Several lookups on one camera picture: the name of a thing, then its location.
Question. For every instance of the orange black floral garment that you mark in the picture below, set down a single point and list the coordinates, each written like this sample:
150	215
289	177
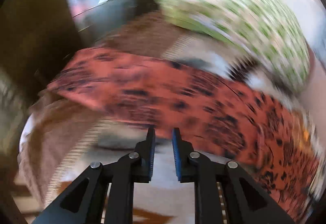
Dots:
216	115

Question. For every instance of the dark wooden door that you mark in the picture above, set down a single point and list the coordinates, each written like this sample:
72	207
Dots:
38	37

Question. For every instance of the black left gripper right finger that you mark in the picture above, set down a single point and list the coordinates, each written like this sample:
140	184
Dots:
224	192

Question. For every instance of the green white patterned pillow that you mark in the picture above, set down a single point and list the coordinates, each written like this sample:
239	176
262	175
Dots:
267	30

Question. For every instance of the cream leaf print blanket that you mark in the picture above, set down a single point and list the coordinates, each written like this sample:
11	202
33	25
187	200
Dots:
67	136

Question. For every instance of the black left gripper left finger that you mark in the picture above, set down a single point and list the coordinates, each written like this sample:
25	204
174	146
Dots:
104	193

